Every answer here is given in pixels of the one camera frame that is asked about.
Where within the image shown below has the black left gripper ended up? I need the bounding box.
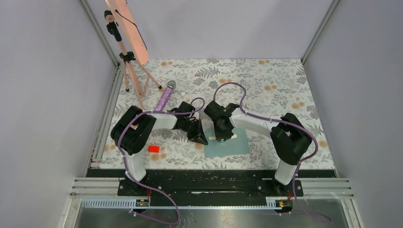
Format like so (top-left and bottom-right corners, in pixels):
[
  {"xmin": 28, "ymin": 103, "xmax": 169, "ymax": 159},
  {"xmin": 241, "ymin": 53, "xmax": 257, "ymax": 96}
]
[{"xmin": 182, "ymin": 118, "xmax": 208, "ymax": 146}]

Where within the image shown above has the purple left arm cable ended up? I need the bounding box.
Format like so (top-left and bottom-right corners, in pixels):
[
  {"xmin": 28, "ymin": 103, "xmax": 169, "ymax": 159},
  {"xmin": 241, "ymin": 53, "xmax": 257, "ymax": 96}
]
[{"xmin": 117, "ymin": 97, "xmax": 206, "ymax": 226}]

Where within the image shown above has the pink light panel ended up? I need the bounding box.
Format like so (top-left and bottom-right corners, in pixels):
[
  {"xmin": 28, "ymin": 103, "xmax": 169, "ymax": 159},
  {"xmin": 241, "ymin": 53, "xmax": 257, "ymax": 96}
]
[{"xmin": 106, "ymin": 0, "xmax": 149, "ymax": 65}]

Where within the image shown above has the purple glitter microphone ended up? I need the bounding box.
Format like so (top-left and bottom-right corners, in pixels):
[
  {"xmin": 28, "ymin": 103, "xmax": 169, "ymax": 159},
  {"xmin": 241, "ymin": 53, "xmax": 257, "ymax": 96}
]
[{"xmin": 154, "ymin": 80, "xmax": 176, "ymax": 111}]

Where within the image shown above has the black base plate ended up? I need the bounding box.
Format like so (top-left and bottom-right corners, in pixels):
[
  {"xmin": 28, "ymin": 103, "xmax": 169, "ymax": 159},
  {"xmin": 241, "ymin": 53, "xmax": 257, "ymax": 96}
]
[{"xmin": 86, "ymin": 169, "xmax": 311, "ymax": 208}]

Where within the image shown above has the red cylinder block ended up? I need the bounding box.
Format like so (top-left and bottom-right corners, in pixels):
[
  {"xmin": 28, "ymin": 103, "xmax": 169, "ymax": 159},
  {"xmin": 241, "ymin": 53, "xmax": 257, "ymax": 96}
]
[{"xmin": 147, "ymin": 145, "xmax": 160, "ymax": 153}]

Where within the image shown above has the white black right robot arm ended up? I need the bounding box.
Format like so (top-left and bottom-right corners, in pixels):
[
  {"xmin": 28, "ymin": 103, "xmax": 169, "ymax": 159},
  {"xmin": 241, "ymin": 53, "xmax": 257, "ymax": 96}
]
[{"xmin": 204, "ymin": 101, "xmax": 314, "ymax": 196}]

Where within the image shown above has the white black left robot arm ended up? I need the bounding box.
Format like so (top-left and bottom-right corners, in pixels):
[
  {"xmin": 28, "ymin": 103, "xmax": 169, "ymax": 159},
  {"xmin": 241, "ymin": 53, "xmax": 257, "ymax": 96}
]
[{"xmin": 110, "ymin": 102, "xmax": 208, "ymax": 195}]

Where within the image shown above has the white slotted cable duct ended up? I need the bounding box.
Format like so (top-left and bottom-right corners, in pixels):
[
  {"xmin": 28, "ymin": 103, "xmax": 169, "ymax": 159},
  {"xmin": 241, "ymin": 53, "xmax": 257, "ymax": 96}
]
[{"xmin": 81, "ymin": 196, "xmax": 284, "ymax": 210}]

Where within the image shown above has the pink tripod stand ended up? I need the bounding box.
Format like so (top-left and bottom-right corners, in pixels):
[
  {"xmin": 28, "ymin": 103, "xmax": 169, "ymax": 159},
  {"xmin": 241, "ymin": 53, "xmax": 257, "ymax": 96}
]
[{"xmin": 104, "ymin": 10, "xmax": 162, "ymax": 108}]

